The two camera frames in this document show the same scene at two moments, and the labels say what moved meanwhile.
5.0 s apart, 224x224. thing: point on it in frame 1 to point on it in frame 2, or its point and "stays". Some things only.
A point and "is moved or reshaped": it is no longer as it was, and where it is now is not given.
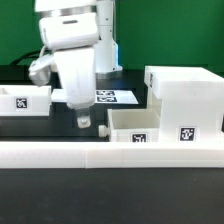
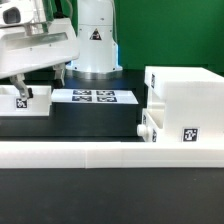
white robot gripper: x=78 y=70 to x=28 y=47
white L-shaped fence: x=109 y=154 stays
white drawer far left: x=25 y=100 stays
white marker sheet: x=101 y=96 stays
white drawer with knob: x=132 y=125 is moved or reshaped
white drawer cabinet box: x=191 y=103 stays
